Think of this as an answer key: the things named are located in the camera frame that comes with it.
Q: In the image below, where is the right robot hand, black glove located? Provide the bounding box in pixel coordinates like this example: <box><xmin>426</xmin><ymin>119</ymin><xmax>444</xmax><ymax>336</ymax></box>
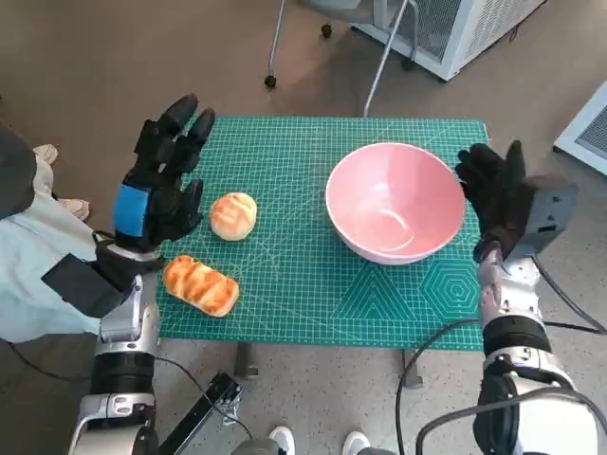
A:
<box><xmin>454</xmin><ymin>140</ymin><xmax>535</xmax><ymax>260</ymax></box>

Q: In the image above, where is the left robot hand, blue tape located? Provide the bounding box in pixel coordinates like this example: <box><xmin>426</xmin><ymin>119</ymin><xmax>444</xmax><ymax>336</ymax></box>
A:
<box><xmin>112</xmin><ymin>93</ymin><xmax>217</xmax><ymax>252</ymax></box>

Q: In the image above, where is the round toy bread roll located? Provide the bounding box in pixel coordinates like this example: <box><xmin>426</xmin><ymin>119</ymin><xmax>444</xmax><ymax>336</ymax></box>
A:
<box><xmin>209</xmin><ymin>191</ymin><xmax>259</xmax><ymax>242</ymax></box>

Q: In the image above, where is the long toy bread loaf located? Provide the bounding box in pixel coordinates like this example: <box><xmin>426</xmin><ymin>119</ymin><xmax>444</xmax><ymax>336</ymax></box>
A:
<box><xmin>162</xmin><ymin>254</ymin><xmax>240</xmax><ymax>318</ymax></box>

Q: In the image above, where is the pink bowl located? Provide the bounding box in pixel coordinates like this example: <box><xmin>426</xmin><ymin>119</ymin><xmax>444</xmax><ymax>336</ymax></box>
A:
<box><xmin>325</xmin><ymin>141</ymin><xmax>467</xmax><ymax>265</ymax></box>

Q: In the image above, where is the white vented appliance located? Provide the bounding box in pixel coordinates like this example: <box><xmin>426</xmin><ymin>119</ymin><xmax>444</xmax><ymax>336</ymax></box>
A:
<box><xmin>553</xmin><ymin>80</ymin><xmax>607</xmax><ymax>174</ymax></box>

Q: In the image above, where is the person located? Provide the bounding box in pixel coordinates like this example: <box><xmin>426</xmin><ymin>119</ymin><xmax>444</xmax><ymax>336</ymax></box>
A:
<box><xmin>234</xmin><ymin>425</ymin><xmax>395</xmax><ymax>455</ymax></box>
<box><xmin>0</xmin><ymin>121</ymin><xmax>103</xmax><ymax>394</ymax></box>

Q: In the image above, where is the green cutting mat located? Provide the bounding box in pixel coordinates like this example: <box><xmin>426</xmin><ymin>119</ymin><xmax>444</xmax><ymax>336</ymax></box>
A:
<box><xmin>151</xmin><ymin>116</ymin><xmax>489</xmax><ymax>352</ymax></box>

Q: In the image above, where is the black table leg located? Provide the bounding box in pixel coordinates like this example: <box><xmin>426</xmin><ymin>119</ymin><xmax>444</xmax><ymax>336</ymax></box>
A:
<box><xmin>235</xmin><ymin>343</ymin><xmax>260</xmax><ymax>379</ymax></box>
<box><xmin>401</xmin><ymin>349</ymin><xmax>423</xmax><ymax>389</ymax></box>

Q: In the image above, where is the white mesh cabinet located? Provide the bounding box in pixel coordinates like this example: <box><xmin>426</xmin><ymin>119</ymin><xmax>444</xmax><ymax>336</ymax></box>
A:
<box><xmin>353</xmin><ymin>0</ymin><xmax>546</xmax><ymax>82</ymax></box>

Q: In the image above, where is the grey chair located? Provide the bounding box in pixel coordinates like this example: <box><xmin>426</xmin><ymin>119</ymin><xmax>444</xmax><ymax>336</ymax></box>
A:
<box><xmin>264</xmin><ymin>0</ymin><xmax>421</xmax><ymax>118</ymax></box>

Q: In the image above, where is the black metal stand bar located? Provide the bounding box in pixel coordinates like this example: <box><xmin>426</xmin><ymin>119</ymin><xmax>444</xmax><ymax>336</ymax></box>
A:
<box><xmin>158</xmin><ymin>372</ymin><xmax>243</xmax><ymax>455</ymax></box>

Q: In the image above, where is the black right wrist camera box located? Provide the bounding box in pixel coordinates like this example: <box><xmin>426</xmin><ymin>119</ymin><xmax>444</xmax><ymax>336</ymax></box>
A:
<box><xmin>506</xmin><ymin>175</ymin><xmax>580</xmax><ymax>261</ymax></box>

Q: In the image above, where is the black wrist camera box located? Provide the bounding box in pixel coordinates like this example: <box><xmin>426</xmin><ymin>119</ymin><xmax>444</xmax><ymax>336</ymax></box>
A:
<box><xmin>506</xmin><ymin>175</ymin><xmax>580</xmax><ymax>261</ymax></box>
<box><xmin>40</xmin><ymin>253</ymin><xmax>137</xmax><ymax>319</ymax></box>

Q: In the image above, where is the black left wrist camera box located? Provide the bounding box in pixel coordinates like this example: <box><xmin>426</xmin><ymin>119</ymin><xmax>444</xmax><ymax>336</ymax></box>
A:
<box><xmin>40</xmin><ymin>253</ymin><xmax>137</xmax><ymax>319</ymax></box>

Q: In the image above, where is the black right camera cable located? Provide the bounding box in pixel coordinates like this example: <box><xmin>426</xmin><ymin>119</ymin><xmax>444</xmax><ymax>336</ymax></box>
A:
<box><xmin>535</xmin><ymin>258</ymin><xmax>607</xmax><ymax>334</ymax></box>

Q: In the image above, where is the thin black cable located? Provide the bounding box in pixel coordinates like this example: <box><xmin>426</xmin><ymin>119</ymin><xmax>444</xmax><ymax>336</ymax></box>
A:
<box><xmin>156</xmin><ymin>357</ymin><xmax>255</xmax><ymax>440</ymax></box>

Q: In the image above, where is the thick black cable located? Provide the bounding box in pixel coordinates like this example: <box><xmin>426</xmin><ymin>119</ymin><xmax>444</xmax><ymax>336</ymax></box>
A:
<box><xmin>395</xmin><ymin>319</ymin><xmax>485</xmax><ymax>455</ymax></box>

